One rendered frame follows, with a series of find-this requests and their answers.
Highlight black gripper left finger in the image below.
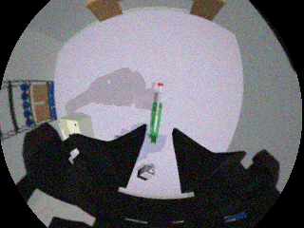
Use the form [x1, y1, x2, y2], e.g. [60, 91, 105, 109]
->
[71, 124, 147, 189]

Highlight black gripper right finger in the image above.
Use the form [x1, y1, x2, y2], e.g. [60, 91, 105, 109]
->
[172, 128, 247, 194]

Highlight green u-shaped bracket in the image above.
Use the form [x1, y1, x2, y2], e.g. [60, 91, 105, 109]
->
[149, 102, 162, 144]

